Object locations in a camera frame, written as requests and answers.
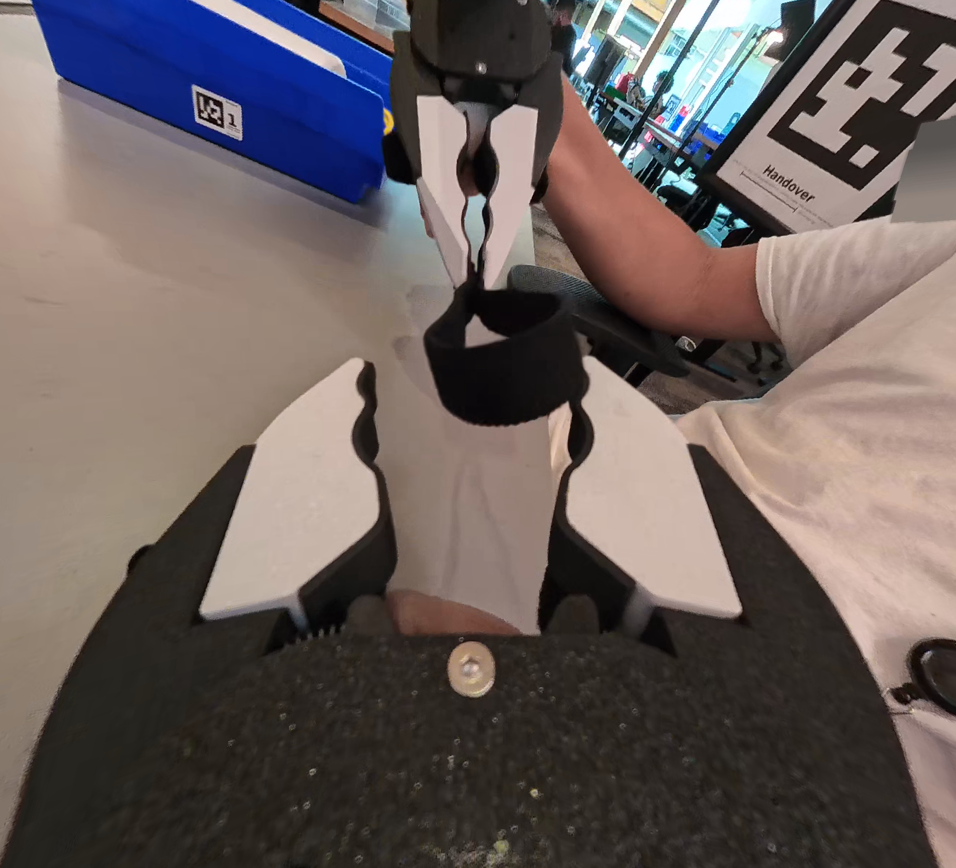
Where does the light wooden table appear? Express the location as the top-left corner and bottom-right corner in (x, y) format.
(320, 0), (395, 55)

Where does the white bottle with black cap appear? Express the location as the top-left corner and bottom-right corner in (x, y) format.
(84, 0), (348, 79)

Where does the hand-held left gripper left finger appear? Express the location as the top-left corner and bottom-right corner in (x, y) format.
(199, 359), (397, 648)

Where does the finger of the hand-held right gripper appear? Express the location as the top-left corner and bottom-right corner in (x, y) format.
(414, 95), (480, 290)
(480, 108), (542, 290)

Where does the person's right forearm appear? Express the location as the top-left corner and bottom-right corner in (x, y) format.
(541, 80), (785, 342)

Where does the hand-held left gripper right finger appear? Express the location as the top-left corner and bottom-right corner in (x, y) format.
(539, 354), (744, 648)

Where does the person's right hand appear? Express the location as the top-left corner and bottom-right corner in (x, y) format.
(456, 149), (492, 197)

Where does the black elastic strap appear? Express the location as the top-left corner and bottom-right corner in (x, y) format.
(424, 281), (587, 430)

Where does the large framed tag sign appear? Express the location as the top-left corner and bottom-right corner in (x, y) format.
(698, 0), (956, 238)

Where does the blue plastic bin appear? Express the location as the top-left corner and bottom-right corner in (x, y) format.
(0, 0), (394, 206)

